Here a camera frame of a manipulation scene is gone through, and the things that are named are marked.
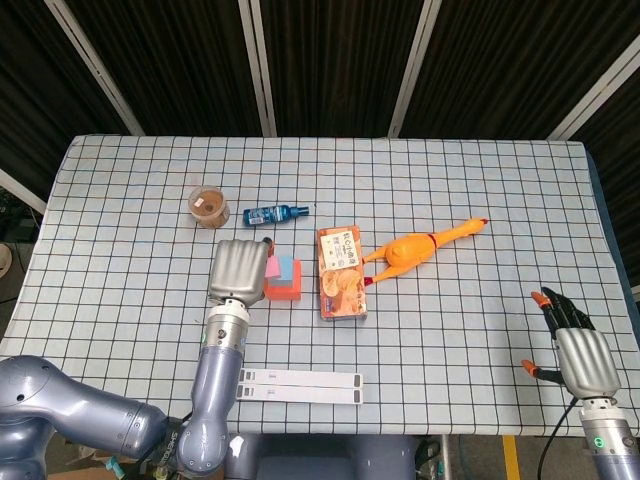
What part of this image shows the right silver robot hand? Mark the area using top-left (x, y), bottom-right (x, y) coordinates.
top-left (521, 286), bottom-right (621, 399)

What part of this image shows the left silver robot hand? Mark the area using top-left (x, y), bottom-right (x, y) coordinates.
top-left (207, 237), bottom-right (276, 307)

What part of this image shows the orange-red cube block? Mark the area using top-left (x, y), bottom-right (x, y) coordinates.
top-left (263, 259), bottom-right (303, 303)

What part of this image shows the blue spray bottle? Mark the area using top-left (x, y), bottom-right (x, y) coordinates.
top-left (242, 202), bottom-right (311, 228)

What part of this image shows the clear jar of rubber bands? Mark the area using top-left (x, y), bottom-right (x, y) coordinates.
top-left (187, 183), bottom-right (231, 230)

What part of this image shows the orange cookie box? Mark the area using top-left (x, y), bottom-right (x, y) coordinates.
top-left (316, 224), bottom-right (369, 322)

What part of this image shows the yellow rubber chicken toy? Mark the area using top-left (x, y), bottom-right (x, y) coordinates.
top-left (360, 216), bottom-right (489, 288)

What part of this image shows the blue-grey robot torso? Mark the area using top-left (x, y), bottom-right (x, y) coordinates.
top-left (227, 433), bottom-right (419, 480)

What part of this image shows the checkered tablecloth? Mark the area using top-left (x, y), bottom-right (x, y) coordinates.
top-left (0, 133), bottom-right (640, 435)

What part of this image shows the dark pleated curtain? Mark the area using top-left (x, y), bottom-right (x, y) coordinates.
top-left (0, 0), bottom-right (640, 304)

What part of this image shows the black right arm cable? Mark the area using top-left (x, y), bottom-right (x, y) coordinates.
top-left (536, 397), bottom-right (582, 480)

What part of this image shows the white frame post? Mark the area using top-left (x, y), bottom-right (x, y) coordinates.
top-left (546, 43), bottom-right (640, 141)
top-left (238, 0), bottom-right (279, 138)
top-left (43, 0), bottom-right (147, 137)
top-left (0, 168), bottom-right (49, 214)
top-left (386, 0), bottom-right (440, 138)

